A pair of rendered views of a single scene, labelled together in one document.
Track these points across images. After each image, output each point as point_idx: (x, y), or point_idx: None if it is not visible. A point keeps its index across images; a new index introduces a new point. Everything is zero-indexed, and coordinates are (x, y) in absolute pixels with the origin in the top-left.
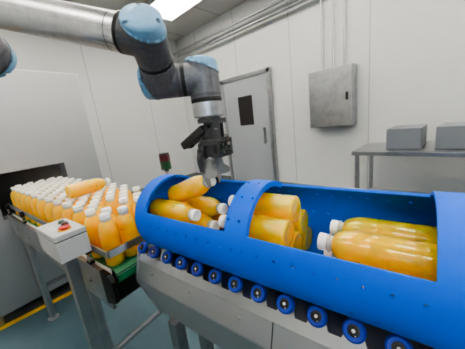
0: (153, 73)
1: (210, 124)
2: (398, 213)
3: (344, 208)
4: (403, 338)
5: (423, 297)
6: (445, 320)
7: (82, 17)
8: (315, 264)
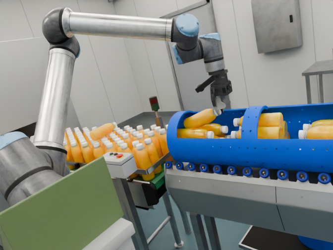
0: (188, 50)
1: (218, 75)
2: None
3: (310, 116)
4: None
5: None
6: None
7: (153, 27)
8: (301, 144)
